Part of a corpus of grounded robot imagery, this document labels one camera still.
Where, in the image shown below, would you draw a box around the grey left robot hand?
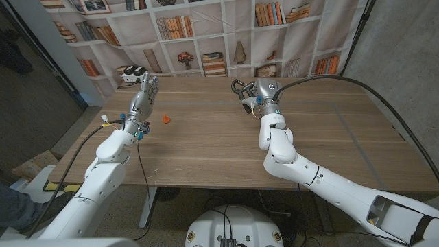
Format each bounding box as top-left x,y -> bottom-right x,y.
119,71 -> 161,141

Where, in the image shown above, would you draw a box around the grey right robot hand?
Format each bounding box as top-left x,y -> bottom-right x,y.
239,78 -> 284,118

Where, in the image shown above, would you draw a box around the black grip strengthener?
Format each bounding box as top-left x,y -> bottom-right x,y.
230,78 -> 257,114

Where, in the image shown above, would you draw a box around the white power strip black plugs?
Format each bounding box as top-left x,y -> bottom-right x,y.
121,66 -> 151,84

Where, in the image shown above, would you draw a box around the printed bookshelf backdrop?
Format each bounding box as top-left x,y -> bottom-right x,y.
40,0 -> 361,99

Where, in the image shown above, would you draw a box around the white table leg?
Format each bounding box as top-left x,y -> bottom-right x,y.
139,187 -> 158,230

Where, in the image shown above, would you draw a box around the black backdrop stand pole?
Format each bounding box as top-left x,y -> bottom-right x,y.
337,0 -> 377,78

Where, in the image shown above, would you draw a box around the black shoe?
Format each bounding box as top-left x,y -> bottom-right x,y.
25,191 -> 75,234

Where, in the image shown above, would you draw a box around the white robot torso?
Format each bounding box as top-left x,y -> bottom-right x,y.
185,204 -> 285,247

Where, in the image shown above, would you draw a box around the person's leg in jeans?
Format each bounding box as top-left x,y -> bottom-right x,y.
0,183 -> 45,235

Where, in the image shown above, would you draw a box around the black power strip cable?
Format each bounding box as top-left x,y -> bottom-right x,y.
117,79 -> 140,89

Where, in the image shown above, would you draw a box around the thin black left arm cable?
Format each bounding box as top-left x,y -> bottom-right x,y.
132,139 -> 152,242

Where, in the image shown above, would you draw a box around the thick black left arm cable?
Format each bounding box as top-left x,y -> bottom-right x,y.
25,119 -> 124,238

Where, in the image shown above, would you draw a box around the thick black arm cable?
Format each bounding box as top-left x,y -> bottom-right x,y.
272,75 -> 439,182
25,119 -> 124,238

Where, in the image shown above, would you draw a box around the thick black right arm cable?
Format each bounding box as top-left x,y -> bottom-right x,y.
272,75 -> 439,182

